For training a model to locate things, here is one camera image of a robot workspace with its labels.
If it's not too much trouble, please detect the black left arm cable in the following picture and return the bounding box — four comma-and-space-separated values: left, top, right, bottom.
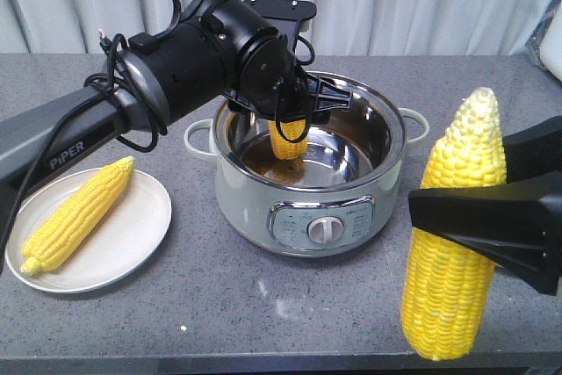
83, 0, 225, 153

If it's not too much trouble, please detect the beige round plate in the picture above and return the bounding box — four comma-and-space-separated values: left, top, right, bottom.
4, 169, 171, 293

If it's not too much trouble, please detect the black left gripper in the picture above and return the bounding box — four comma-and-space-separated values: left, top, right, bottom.
227, 35, 353, 125

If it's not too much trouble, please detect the white object in plastic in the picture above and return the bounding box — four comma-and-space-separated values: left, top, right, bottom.
526, 1, 561, 81

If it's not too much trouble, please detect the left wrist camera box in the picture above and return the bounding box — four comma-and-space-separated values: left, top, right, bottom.
243, 0, 317, 51

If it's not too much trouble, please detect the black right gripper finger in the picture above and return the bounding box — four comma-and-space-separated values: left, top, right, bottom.
502, 116, 562, 183
408, 171, 561, 295

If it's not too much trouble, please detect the green electric cooking pot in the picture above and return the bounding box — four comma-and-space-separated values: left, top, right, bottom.
184, 71, 429, 257

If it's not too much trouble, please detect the yellow corn cob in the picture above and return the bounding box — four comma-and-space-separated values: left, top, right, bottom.
401, 87, 507, 361
20, 156, 135, 276
269, 119, 308, 160

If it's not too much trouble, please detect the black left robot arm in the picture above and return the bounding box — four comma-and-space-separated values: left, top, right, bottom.
1, 0, 352, 242

